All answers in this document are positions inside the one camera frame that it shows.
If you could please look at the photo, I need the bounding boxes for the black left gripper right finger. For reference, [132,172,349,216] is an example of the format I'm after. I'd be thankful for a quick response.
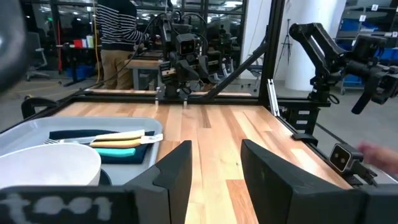
[241,139,368,224]

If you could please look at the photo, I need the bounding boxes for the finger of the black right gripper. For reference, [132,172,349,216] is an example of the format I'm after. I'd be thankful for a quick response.
[178,60,201,82]
[199,56,217,85]

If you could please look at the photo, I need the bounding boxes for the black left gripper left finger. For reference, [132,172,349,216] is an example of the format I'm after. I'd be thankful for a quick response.
[124,139,193,224]

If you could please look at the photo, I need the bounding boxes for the yellow-handled metal knife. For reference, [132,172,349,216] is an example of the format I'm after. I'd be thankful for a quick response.
[58,129,146,145]

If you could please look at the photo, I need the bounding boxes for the navy blue cloth napkin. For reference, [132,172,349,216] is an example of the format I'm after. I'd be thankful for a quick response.
[49,129,164,166]

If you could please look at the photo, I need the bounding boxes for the white ceramic bowl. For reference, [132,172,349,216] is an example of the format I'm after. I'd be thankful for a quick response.
[0,142,103,189]

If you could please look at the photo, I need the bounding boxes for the grey plastic tray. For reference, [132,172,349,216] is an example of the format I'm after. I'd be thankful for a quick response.
[0,116,164,187]

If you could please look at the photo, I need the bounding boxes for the wooden background workbench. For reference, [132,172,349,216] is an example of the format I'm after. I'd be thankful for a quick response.
[126,58,163,91]

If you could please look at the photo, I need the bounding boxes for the person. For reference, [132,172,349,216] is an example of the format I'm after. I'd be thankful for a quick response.
[95,0,150,91]

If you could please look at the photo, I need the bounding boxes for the white bowl with dark rim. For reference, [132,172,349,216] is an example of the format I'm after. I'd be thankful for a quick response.
[98,169,113,187]

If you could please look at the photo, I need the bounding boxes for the person's hand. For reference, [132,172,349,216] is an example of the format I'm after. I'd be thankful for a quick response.
[356,141,398,175]

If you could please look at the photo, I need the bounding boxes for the white round column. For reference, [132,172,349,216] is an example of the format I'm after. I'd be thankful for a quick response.
[284,0,346,91]

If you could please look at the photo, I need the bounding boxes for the grey office chair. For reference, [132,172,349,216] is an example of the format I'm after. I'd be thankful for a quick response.
[26,30,50,82]

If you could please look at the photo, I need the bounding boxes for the blue storage bins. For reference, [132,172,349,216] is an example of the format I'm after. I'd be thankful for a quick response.
[338,17,398,90]

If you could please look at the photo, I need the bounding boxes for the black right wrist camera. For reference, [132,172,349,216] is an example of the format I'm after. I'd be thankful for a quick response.
[175,33,198,57]

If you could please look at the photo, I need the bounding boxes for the black table-level camera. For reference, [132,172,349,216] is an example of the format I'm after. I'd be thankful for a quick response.
[328,142,364,173]

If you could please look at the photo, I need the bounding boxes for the silver metal bracket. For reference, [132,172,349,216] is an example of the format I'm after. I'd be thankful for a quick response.
[266,78,281,118]

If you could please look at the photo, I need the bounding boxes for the black aluminium table frame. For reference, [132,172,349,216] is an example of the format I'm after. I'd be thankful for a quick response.
[0,0,355,189]

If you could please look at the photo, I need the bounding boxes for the black camera cable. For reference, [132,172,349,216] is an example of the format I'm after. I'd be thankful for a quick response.
[351,161,379,188]

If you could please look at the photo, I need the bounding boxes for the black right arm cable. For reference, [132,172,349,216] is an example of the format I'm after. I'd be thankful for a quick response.
[21,96,59,120]

